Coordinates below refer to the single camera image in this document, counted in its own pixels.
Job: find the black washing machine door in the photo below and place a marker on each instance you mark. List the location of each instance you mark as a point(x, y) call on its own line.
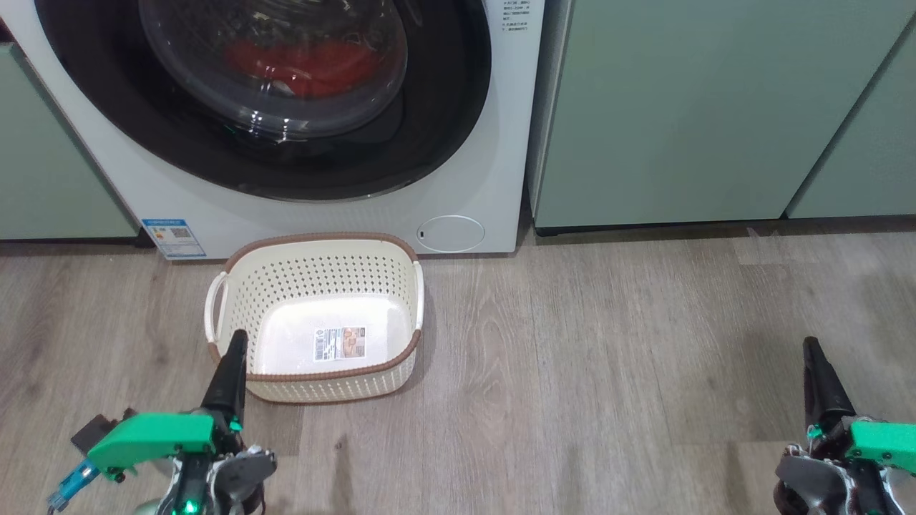
point(429, 121)

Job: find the printed product label sticker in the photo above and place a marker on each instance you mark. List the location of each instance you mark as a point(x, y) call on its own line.
point(340, 343)

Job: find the wide pale green cabinet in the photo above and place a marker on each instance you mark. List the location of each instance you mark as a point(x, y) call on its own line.
point(680, 107)

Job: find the narrow pale green cabinet door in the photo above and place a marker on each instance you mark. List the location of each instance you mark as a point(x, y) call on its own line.
point(866, 157)

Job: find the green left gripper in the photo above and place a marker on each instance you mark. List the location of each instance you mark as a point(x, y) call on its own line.
point(154, 433)

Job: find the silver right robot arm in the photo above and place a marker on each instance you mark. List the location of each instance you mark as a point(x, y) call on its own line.
point(809, 479)

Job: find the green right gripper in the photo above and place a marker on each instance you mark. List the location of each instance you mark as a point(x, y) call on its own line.
point(887, 443)

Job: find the cream perforated laundry basket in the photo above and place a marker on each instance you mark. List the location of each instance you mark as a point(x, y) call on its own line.
point(322, 286)

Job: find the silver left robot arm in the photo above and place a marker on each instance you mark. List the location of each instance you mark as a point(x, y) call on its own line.
point(229, 476)

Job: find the blue energy label sticker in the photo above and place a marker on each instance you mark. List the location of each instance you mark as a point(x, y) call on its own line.
point(174, 238)

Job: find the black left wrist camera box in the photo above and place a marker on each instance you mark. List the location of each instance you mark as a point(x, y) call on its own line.
point(96, 433)

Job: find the red and white garment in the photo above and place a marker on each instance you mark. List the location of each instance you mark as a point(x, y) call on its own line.
point(300, 64)

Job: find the white front-load washing machine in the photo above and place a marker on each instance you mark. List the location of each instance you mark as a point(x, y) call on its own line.
point(472, 143)

